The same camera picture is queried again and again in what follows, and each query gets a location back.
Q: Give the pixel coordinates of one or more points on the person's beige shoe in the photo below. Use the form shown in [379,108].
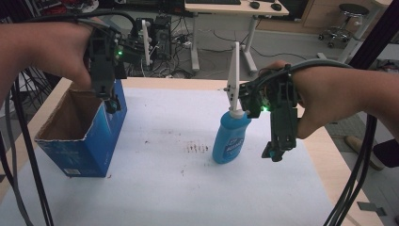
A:
[357,146]

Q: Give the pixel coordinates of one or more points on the person's right hand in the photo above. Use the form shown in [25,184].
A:
[326,94]

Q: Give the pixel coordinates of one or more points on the person's left hand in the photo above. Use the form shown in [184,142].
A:
[62,47]

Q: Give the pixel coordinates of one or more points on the black computer tower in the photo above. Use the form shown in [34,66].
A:
[161,34]

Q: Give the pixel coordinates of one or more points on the black computer mouse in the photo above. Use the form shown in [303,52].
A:
[254,5]
[276,7]

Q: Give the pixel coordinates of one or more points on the black swivel stool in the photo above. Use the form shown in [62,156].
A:
[353,11]

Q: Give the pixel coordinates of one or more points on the black keyboard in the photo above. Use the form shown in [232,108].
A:
[216,1]

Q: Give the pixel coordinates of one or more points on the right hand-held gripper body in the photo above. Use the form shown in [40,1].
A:
[284,122]

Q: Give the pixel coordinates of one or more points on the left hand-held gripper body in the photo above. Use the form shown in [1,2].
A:
[102,62]

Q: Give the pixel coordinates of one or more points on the blue cardboard box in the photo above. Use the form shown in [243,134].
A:
[94,147]

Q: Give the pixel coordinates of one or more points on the blue plastic bottle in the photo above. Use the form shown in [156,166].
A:
[229,138]

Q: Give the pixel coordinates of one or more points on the black metal frame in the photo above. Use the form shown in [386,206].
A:
[376,34]

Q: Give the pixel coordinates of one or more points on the white desk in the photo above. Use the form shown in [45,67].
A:
[232,8]

